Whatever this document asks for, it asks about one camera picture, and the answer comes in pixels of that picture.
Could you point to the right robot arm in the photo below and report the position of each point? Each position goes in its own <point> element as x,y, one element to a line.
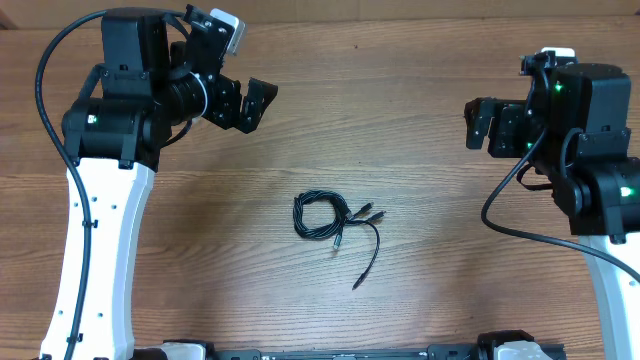
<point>572,129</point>

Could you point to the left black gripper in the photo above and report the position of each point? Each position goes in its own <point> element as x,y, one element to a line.
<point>228,115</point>

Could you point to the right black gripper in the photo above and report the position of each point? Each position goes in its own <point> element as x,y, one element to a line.
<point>504,123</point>

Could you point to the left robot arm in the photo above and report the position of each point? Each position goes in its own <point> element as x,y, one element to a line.
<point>161,71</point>

